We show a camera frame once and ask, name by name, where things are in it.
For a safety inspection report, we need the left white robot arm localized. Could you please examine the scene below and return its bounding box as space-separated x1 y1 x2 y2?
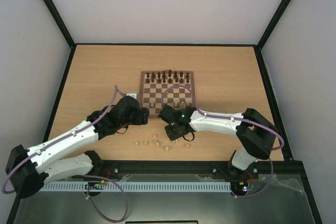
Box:
5 95 149 199

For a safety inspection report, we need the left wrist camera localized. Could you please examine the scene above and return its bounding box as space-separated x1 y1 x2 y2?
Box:
126 91 138 100

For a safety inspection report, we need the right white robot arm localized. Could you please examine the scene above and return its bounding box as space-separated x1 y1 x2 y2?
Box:
158 105 277 178

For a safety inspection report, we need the wooden chess board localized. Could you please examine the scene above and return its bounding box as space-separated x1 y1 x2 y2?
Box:
139 70 195 119

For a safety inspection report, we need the white slotted cable duct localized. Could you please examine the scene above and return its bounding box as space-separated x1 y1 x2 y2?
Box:
41 182 231 193

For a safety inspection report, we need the black cage frame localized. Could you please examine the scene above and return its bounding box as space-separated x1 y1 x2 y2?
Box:
0 0 336 224

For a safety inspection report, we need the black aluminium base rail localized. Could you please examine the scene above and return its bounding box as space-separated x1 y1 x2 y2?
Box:
86 159 305 182

